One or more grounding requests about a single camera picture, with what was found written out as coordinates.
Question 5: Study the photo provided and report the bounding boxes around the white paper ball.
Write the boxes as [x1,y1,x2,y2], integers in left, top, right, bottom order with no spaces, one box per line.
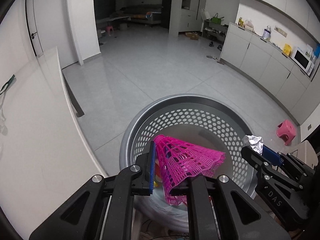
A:
[242,135,264,155]

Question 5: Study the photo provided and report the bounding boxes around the pink plastic mesh basket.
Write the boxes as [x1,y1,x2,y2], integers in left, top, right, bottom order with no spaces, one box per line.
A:
[153,134,225,205]

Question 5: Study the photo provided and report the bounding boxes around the pink plastic stool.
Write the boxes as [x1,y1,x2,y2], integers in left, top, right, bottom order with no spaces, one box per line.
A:
[276,119,297,146]

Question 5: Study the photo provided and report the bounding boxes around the grey perforated laundry basket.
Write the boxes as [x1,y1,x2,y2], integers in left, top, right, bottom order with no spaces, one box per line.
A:
[119,93,258,233]

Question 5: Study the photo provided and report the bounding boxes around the grey cabinet row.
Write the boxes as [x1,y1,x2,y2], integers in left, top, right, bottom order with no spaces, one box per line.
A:
[220,23,319,125]

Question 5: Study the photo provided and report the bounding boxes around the white microwave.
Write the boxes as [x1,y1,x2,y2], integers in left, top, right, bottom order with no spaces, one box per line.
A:
[290,47,314,76]

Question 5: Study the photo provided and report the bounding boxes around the yellow box on counter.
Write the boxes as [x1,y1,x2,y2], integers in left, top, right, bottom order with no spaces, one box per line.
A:
[283,44,292,56]

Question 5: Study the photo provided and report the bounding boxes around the white bottle on counter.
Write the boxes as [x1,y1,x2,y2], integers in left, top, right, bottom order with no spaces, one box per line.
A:
[262,25,271,41]

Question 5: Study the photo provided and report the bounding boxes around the green handbag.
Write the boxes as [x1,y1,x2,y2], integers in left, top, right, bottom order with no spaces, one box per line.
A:
[211,13,225,25]

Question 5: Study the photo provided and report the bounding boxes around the small pink stool far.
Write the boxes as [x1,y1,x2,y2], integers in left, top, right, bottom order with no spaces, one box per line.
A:
[106,25,113,33]

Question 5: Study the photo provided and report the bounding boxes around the grey door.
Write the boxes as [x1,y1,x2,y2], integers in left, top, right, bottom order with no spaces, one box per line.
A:
[24,0,66,57]

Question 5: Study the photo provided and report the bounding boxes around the green bottle strap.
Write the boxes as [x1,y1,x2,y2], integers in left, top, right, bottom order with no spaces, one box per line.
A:
[0,74,16,95]

